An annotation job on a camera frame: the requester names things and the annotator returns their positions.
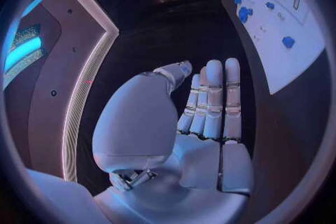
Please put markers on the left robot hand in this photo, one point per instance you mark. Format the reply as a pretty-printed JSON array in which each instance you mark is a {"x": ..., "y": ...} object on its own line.
[{"x": 157, "y": 144}]

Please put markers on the white task board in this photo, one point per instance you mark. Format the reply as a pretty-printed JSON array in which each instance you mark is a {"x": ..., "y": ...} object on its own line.
[{"x": 286, "y": 18}]

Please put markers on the blue peg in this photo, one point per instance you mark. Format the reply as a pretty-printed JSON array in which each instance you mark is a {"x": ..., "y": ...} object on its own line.
[
  {"x": 269, "y": 5},
  {"x": 237, "y": 0}
]

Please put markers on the blue block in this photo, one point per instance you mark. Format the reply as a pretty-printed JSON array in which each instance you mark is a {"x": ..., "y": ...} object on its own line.
[{"x": 288, "y": 42}]

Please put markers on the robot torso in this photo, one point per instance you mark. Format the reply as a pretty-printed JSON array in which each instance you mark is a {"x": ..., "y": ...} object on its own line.
[{"x": 65, "y": 60}]

